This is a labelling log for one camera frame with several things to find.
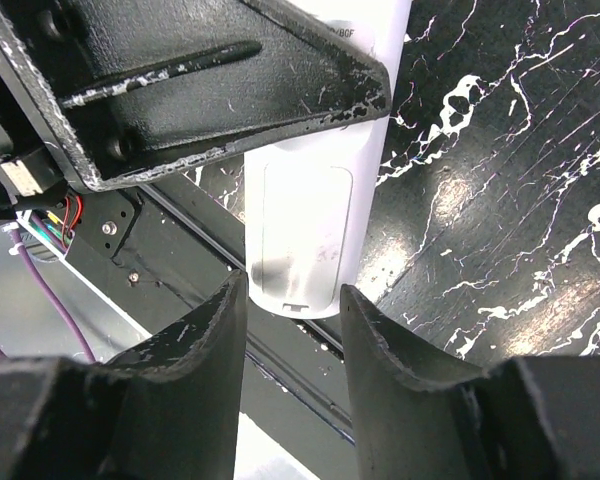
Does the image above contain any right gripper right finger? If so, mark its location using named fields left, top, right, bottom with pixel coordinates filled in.
left=340, top=285, right=600, bottom=479

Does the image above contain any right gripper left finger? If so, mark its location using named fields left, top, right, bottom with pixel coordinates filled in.
left=0, top=272, right=247, bottom=479

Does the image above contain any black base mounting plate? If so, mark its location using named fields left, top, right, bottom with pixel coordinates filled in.
left=66, top=177, right=353, bottom=442

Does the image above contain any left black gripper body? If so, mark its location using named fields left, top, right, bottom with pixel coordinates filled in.
left=0, top=1, right=100, bottom=197

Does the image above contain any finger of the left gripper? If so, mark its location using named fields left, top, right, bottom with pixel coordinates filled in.
left=0, top=1, right=391, bottom=193

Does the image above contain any white remote control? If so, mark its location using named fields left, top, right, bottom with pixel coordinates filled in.
left=244, top=1, right=412, bottom=319

